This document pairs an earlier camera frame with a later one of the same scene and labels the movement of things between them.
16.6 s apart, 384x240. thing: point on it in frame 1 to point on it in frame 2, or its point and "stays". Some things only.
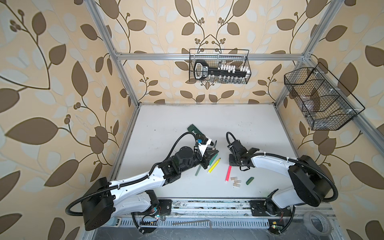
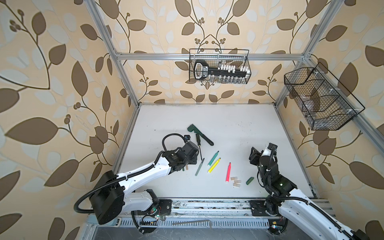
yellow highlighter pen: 214,166 stays
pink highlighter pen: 228,173 stays
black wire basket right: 325,103 stays
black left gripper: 207,157 to 194,161
